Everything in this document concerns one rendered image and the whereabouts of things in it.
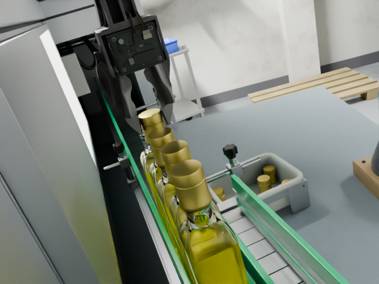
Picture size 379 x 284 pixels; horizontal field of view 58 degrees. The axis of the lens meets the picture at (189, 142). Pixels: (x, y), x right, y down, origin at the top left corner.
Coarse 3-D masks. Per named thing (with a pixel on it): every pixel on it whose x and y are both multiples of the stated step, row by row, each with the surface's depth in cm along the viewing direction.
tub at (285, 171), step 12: (264, 156) 97; (276, 156) 95; (252, 168) 97; (276, 168) 95; (288, 168) 89; (216, 180) 94; (228, 180) 96; (252, 180) 98; (300, 180) 83; (228, 192) 97; (264, 192) 82; (276, 192) 82
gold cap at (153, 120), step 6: (156, 108) 51; (144, 114) 50; (150, 114) 49; (156, 114) 49; (144, 120) 49; (150, 120) 49; (156, 120) 49; (162, 120) 50; (144, 126) 49; (150, 126) 49; (156, 126) 49; (162, 126) 50; (144, 132) 50; (150, 132) 49
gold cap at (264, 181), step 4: (260, 176) 93; (264, 176) 92; (268, 176) 92; (260, 180) 91; (264, 180) 91; (268, 180) 91; (260, 184) 91; (264, 184) 91; (268, 184) 91; (260, 188) 92; (264, 188) 91; (268, 188) 91; (260, 192) 93
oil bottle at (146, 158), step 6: (144, 150) 59; (144, 156) 57; (150, 156) 57; (144, 162) 57; (150, 162) 56; (144, 168) 57; (150, 180) 57; (150, 186) 59; (156, 198) 59; (156, 204) 62; (162, 216) 61; (168, 228) 62; (174, 246) 63
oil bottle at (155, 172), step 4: (152, 164) 54; (152, 168) 53; (156, 168) 52; (160, 168) 52; (152, 172) 53; (156, 172) 52; (160, 172) 51; (152, 176) 53; (156, 176) 52; (160, 176) 51; (152, 180) 54; (156, 180) 52; (156, 184) 52; (156, 188) 52; (156, 192) 56; (160, 204) 58; (168, 224) 58; (172, 236) 60
